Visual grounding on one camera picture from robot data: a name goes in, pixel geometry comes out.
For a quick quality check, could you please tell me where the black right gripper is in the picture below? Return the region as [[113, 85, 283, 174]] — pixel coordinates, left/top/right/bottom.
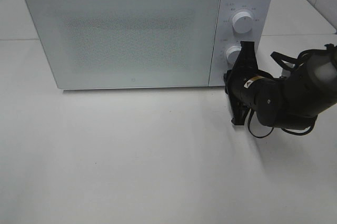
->
[[224, 41, 273, 126]]

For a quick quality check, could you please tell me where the white upper power knob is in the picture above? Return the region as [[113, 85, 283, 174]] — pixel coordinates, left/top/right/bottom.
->
[[231, 9, 254, 34]]

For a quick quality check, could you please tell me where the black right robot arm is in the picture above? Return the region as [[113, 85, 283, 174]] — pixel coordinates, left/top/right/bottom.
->
[[224, 41, 336, 130]]

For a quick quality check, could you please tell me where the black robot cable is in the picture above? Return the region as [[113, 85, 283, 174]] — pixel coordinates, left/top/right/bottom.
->
[[223, 43, 332, 139]]

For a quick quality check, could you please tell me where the white microwave door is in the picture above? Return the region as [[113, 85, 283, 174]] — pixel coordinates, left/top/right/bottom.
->
[[26, 0, 219, 90]]

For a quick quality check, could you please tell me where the white timer knob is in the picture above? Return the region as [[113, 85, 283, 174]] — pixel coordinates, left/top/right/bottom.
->
[[225, 45, 241, 65]]

